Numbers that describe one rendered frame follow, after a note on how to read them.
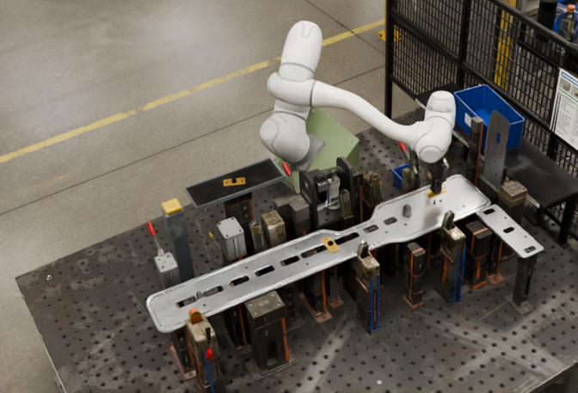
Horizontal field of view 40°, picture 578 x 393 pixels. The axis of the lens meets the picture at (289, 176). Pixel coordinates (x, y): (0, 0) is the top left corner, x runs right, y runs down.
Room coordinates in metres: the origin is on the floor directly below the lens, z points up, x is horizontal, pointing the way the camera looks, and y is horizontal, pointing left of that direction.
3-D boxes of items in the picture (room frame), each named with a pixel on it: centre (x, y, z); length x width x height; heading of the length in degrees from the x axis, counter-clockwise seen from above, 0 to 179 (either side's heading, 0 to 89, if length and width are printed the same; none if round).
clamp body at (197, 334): (1.74, 0.33, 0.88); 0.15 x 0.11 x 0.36; 23
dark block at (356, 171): (2.42, -0.26, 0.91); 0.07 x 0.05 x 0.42; 23
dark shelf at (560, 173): (2.68, -0.88, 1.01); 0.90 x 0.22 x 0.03; 23
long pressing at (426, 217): (2.12, -0.12, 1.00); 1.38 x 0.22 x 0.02; 113
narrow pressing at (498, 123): (2.41, -0.81, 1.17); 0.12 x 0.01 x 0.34; 23
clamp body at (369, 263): (2.00, -0.26, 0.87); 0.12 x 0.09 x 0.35; 23
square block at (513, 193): (2.31, -0.87, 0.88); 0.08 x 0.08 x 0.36; 23
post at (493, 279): (2.20, -0.78, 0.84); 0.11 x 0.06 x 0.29; 23
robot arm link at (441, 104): (2.31, -0.56, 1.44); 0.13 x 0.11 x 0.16; 160
